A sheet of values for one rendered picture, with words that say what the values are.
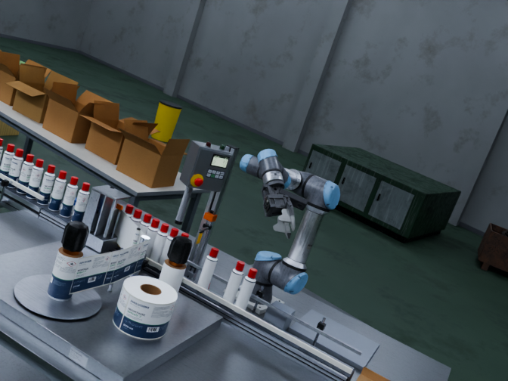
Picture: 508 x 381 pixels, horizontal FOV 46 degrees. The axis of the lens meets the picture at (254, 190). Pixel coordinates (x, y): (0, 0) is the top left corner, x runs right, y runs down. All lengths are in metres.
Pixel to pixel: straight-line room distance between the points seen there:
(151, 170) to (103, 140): 0.56
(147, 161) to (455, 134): 7.96
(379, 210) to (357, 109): 3.89
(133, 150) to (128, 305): 2.25
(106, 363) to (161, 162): 2.34
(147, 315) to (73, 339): 0.26
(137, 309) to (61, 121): 2.89
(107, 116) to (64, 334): 2.88
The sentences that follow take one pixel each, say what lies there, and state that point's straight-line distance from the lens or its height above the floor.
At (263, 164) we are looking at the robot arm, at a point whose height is 1.55.
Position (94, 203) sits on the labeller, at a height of 1.08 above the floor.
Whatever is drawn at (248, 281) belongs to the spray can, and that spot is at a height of 1.04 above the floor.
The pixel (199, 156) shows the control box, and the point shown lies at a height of 1.43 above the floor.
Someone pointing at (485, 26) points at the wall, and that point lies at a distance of 11.52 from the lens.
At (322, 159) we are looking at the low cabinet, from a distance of 8.90.
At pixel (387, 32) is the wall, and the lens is 12.04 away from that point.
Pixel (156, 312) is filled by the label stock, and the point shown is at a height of 0.99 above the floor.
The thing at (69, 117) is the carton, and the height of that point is 0.96.
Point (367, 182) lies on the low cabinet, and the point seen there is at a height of 0.57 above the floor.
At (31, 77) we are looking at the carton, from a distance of 5.38.
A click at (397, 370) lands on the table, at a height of 0.83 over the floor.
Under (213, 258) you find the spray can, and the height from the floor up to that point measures 1.05.
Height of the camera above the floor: 1.99
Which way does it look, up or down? 14 degrees down
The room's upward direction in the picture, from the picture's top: 19 degrees clockwise
